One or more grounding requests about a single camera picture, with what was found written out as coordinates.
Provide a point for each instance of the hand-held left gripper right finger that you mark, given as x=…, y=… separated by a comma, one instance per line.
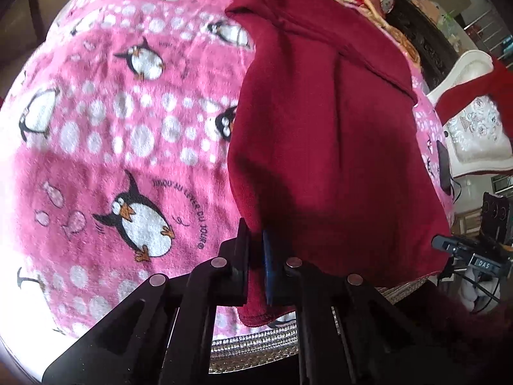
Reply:
x=267, y=268

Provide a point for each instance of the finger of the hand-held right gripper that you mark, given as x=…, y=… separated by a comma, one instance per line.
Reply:
x=449, y=244

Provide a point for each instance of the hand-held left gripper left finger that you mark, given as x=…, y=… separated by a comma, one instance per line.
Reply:
x=242, y=256

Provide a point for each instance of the dark red shirt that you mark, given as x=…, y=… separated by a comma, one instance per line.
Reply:
x=328, y=128

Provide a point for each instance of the woven bed mat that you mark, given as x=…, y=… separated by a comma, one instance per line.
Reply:
x=256, y=343

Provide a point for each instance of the black phone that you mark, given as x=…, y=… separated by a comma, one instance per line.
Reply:
x=443, y=164

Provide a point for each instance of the white chair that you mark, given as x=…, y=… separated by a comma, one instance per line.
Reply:
x=473, y=136

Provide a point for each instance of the red cloth on chair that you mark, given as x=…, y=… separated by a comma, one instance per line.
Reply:
x=469, y=92

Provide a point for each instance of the pink penguin blanket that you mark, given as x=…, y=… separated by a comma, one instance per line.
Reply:
x=100, y=128

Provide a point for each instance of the golden satin cloth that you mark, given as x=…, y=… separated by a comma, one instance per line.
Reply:
x=404, y=44

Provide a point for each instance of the tan cardboard box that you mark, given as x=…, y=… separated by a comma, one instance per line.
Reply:
x=425, y=8

